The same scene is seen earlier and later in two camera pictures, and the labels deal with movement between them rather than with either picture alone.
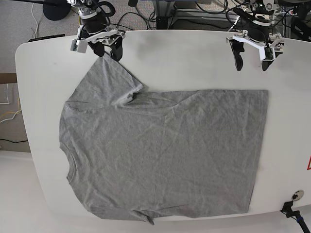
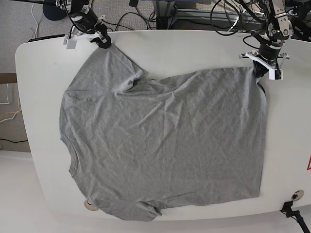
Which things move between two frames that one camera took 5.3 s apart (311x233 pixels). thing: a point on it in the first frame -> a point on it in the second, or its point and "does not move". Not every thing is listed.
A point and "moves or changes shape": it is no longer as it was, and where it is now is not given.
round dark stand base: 56,9 does not move
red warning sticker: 309,166 does not move
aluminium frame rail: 196,13 does not move
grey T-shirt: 136,155 moves or changes shape
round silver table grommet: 298,195 does not move
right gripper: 258,35 -> 269,56
